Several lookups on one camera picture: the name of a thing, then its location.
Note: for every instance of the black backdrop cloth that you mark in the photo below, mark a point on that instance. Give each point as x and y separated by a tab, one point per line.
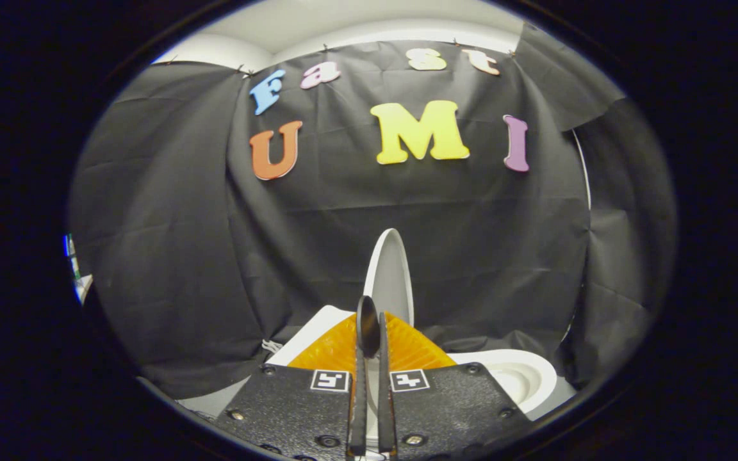
318	243

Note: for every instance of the white toilet tank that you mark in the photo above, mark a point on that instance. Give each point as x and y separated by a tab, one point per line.
308	336

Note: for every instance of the small colourful blurred object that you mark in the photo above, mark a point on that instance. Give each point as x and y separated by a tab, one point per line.
77	269

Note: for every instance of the white toilet bowl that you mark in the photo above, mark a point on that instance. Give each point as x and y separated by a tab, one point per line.
526	378

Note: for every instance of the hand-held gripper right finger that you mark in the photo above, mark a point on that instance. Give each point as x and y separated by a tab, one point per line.
388	403

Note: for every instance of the white toilet lid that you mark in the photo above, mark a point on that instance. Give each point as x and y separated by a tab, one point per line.
391	282

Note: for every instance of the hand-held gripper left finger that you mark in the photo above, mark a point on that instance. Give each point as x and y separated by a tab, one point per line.
359	397

